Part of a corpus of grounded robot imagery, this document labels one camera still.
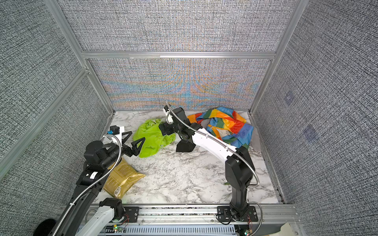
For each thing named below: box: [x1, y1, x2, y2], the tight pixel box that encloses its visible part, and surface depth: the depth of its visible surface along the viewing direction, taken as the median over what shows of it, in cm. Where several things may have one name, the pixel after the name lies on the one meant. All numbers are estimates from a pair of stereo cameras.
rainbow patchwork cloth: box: [187, 106, 254, 149], surface depth 99 cm
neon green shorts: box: [132, 118, 177, 159], surface depth 95 cm
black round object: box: [32, 218, 57, 236], surface depth 65 cm
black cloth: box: [175, 139, 197, 153], surface depth 99 cm
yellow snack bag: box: [103, 157, 147, 200], surface depth 79 cm
